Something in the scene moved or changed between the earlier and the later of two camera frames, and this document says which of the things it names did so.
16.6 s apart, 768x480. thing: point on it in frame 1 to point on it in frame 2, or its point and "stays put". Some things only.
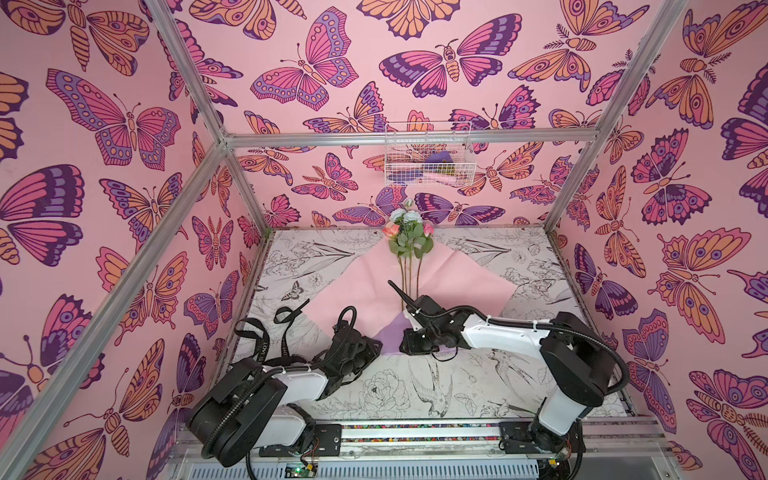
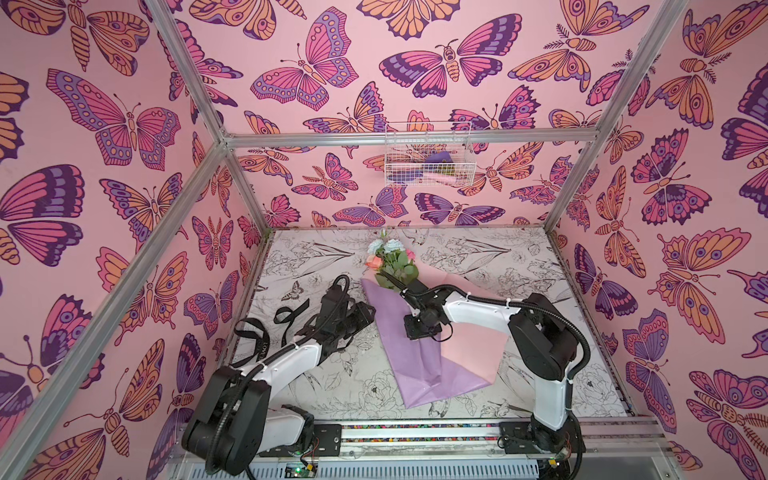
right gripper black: [420, 309] stays put
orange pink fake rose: [390, 231] to [374, 262]
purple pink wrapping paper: [364, 289] to [429, 370]
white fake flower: [408, 218] to [387, 246]
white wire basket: [429, 154] stays put
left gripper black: [371, 350] to [361, 315]
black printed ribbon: [282, 315] stays put
